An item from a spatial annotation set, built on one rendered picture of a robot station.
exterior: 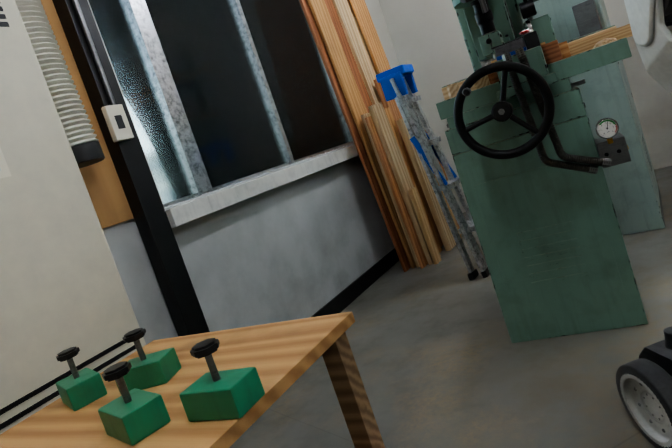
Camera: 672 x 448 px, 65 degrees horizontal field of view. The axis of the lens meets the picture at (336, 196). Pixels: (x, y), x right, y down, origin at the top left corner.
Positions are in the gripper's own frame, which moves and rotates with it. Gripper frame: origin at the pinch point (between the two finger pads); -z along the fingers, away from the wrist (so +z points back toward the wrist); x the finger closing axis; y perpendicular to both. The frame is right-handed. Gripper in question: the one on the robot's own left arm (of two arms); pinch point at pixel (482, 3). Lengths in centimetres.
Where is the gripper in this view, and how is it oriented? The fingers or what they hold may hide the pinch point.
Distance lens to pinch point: 187.3
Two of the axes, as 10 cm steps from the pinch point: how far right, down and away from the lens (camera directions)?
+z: -4.5, -7.2, -5.4
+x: 8.8, -2.6, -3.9
